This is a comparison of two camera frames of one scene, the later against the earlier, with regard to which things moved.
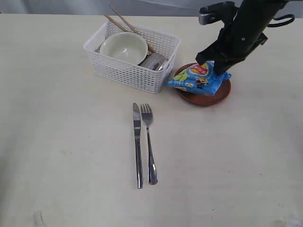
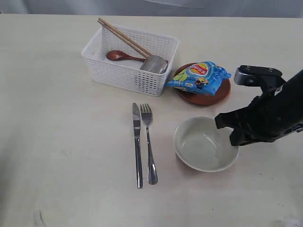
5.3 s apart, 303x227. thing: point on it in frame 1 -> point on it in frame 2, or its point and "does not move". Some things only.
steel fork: x=153 y=176 does not move
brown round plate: x=202 y=99 does not move
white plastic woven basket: x=140 y=59 does not move
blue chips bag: x=201 y=79 does not move
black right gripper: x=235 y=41 -> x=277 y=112
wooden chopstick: x=132 y=29 -> x=126 y=36
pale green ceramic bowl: x=127 y=47 -> x=200 y=145
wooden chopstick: x=112 y=20 -> x=124 y=40
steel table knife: x=137 y=118 does not move
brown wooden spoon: x=98 y=50 -> x=116 y=55
